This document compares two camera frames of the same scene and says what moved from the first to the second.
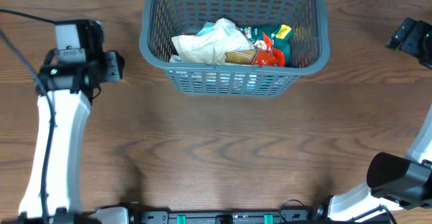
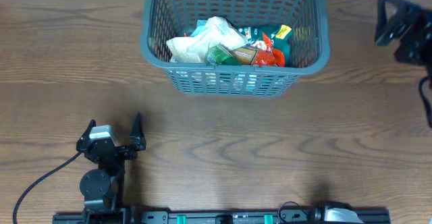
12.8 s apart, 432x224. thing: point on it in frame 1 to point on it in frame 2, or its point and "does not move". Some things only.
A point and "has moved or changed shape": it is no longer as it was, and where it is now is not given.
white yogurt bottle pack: x=210 y=79 to x=188 y=54
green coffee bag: x=281 y=36 does not move
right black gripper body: x=416 y=38 to x=426 y=63
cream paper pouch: x=210 y=47 has moved or changed shape
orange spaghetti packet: x=268 y=57 does not move
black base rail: x=318 y=216 does not move
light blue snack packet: x=208 y=27 to x=200 y=23
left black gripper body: x=110 y=66 to x=125 y=152
